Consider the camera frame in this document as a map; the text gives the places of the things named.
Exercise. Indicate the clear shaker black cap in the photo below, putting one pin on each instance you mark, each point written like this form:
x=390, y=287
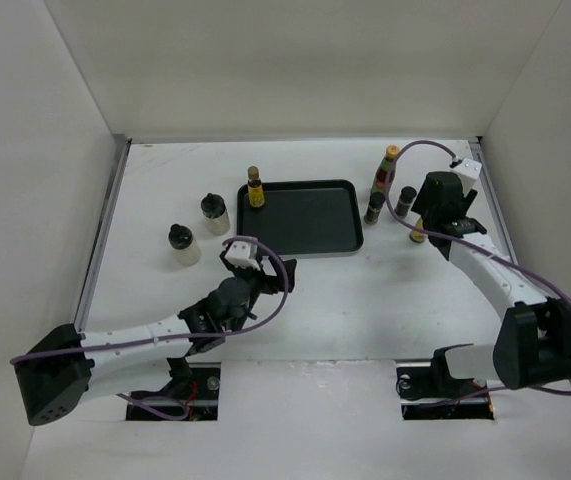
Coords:
x=215, y=214
x=184, y=245

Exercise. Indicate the red sauce bottle green label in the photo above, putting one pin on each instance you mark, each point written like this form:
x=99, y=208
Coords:
x=385, y=173

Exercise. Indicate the yellow label sauce bottle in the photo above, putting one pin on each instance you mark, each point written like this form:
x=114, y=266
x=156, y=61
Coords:
x=256, y=197

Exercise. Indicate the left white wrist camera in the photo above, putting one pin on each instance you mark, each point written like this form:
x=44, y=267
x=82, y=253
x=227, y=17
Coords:
x=242, y=254

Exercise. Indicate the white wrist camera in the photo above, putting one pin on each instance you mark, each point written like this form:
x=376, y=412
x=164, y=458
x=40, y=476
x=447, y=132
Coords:
x=468, y=171
x=242, y=254

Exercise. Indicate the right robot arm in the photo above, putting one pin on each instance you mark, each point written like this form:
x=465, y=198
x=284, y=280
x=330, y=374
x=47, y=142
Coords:
x=533, y=346

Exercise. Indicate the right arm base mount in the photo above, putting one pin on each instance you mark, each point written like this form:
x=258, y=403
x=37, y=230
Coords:
x=426, y=394

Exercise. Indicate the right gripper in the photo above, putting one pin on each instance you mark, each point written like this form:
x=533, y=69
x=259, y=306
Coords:
x=420, y=205

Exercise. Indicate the dark spice jar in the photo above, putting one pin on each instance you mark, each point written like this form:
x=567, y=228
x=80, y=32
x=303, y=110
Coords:
x=405, y=201
x=375, y=204

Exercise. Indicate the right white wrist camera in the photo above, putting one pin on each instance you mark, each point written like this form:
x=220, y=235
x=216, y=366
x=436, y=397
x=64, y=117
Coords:
x=468, y=171

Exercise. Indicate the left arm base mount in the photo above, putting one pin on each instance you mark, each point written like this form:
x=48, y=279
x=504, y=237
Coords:
x=191, y=395

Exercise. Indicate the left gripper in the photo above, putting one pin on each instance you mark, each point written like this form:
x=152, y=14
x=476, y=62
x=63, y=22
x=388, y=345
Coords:
x=271, y=285

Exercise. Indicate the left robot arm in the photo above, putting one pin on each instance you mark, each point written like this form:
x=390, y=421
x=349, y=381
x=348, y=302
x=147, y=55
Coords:
x=147, y=366

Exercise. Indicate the black plastic tray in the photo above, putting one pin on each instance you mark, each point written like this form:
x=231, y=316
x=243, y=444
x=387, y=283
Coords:
x=314, y=217

